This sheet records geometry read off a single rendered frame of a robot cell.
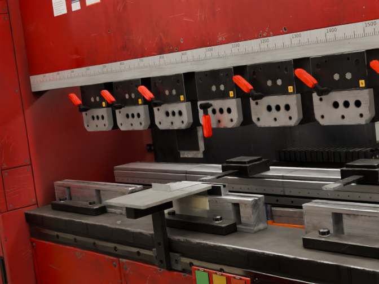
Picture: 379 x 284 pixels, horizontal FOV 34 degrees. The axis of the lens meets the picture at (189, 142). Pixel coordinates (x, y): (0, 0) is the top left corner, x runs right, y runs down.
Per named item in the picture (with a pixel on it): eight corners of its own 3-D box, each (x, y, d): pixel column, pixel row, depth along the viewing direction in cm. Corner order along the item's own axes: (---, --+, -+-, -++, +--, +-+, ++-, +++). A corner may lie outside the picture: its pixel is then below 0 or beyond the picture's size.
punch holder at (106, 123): (84, 131, 221) (78, 85, 219) (104, 128, 227) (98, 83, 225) (109, 131, 210) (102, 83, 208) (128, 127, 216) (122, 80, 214)
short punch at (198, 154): (178, 157, 191) (174, 127, 190) (183, 156, 193) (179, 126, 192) (200, 158, 184) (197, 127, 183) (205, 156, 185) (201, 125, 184)
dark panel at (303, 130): (155, 173, 282) (143, 78, 278) (158, 172, 284) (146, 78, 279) (377, 186, 200) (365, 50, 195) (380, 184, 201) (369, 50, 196)
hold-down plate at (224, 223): (155, 225, 193) (154, 216, 192) (168, 221, 196) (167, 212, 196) (224, 235, 171) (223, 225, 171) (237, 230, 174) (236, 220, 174)
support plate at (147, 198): (104, 204, 177) (104, 200, 177) (171, 185, 195) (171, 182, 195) (143, 209, 164) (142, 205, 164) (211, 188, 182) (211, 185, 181)
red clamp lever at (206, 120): (202, 138, 171) (198, 103, 170) (212, 136, 174) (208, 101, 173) (207, 138, 170) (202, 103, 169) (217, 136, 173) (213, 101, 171)
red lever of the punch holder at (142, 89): (137, 85, 188) (155, 103, 184) (147, 83, 191) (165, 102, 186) (135, 89, 189) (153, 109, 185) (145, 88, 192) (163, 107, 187)
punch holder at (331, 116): (314, 125, 148) (308, 57, 146) (335, 120, 153) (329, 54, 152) (370, 124, 137) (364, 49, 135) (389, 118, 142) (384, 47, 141)
